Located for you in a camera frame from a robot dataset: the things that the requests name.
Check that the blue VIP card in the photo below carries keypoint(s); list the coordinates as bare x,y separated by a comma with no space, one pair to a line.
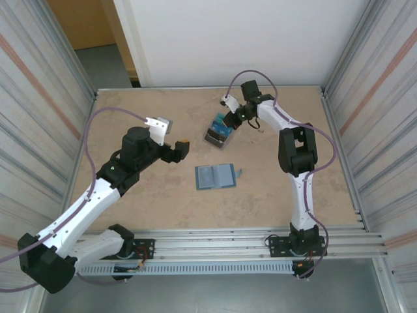
221,130

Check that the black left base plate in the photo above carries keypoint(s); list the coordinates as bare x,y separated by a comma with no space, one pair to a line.
146,246

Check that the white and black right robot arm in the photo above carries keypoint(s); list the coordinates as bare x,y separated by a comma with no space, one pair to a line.
299,202

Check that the stack of coloured cards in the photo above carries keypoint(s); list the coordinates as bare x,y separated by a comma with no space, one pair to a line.
224,143

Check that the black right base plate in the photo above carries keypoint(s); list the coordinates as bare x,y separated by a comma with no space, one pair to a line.
277,246

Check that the aluminium frame rail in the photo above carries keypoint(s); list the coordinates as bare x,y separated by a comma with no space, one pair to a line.
211,243

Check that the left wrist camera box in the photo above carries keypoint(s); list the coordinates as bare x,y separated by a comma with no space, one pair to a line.
159,127

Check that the black VIP card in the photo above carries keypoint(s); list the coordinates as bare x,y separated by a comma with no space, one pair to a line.
213,137

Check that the teal card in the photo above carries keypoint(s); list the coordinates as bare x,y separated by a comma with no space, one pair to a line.
220,118

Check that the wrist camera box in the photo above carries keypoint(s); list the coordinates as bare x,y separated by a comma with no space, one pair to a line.
232,103
159,127

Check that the wooden door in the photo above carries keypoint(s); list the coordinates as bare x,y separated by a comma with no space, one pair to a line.
81,19

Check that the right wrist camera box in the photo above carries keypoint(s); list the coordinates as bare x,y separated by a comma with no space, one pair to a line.
232,103

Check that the blue leather card holder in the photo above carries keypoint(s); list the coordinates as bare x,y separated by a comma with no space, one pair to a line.
221,176

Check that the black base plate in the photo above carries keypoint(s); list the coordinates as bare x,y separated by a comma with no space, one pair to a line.
146,246
277,246

